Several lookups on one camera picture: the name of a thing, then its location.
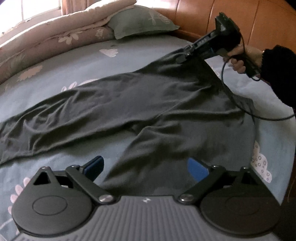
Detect dark green trousers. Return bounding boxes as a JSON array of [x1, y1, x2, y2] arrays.
[[1, 49, 255, 195]]

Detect black sleeved right forearm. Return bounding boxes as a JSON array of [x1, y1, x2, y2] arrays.
[[260, 45, 295, 109]]

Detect person's right hand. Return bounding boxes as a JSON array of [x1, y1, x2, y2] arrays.
[[223, 44, 265, 75]]

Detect wooden headboard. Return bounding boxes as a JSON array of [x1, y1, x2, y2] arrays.
[[150, 0, 296, 53]]

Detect green patterned pillow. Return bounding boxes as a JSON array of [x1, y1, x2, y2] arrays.
[[107, 6, 179, 40]]

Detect green floral bed sheet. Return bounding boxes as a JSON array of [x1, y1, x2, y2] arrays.
[[1, 36, 295, 240]]

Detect folded pink floral quilt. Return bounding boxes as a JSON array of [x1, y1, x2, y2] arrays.
[[1, 1, 136, 83]]

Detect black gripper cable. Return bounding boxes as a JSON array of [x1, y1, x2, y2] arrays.
[[220, 32, 296, 127]]

